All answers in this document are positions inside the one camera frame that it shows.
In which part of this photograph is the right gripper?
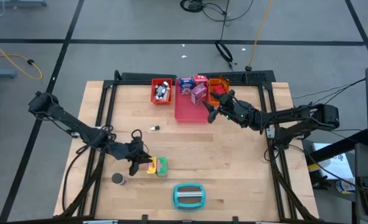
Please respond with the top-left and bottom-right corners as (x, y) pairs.
(203, 90), (264, 130)

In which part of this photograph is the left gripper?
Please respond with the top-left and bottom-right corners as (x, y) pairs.
(111, 138), (153, 177)

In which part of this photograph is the yellow Corn Pops box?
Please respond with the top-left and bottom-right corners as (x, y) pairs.
(146, 156), (158, 174)

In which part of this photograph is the purple Raisin Bran box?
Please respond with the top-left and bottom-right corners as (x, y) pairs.
(191, 83), (208, 106)

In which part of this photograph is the brown snack packet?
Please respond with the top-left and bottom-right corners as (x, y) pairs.
(214, 73), (231, 88)

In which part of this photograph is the red mini cereal box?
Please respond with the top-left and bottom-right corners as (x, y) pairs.
(193, 75), (209, 88)

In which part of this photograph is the blue Frosted Flakes box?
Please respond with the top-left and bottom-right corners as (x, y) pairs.
(179, 77), (195, 95)

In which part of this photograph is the orange mesh basket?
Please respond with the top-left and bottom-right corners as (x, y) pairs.
(207, 77), (231, 106)

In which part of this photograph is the green Apple Jacks box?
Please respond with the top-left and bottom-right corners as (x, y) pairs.
(156, 157), (169, 177)

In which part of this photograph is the pink plastic tray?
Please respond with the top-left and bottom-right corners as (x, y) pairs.
(174, 77), (210, 124)

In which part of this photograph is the black-lidded spice jar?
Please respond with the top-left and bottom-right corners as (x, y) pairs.
(111, 172), (129, 187)

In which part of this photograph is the teal box grater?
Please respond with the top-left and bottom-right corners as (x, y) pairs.
(171, 182), (207, 213)

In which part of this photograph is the red mesh basket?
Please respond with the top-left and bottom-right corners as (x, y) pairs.
(151, 77), (174, 106)

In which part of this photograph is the black clamp tool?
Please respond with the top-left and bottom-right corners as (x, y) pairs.
(311, 170), (331, 190)

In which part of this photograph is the black support bar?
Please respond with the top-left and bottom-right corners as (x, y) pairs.
(306, 129), (368, 166)

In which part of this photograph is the white paper sheet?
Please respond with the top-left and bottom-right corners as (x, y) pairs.
(311, 142), (354, 180)

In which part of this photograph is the small round printed container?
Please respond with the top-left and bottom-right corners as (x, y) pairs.
(335, 177), (356, 195)

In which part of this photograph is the grey workbench foot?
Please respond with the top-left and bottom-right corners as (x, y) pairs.
(0, 0), (47, 7)
(0, 68), (17, 79)

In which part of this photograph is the black table frame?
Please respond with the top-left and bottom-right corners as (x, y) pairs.
(59, 70), (321, 224)

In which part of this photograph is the black looped strap cable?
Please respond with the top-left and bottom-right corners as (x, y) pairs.
(214, 40), (238, 71)

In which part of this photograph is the long yellow cable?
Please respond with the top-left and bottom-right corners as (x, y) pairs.
(247, 0), (274, 72)

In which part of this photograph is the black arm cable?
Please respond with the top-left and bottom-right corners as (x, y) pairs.
(61, 143), (91, 215)

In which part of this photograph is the black floor cable bundle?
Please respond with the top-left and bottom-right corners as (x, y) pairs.
(179, 0), (255, 23)

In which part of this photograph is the yellow looped cable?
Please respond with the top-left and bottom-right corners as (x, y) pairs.
(0, 32), (44, 80)

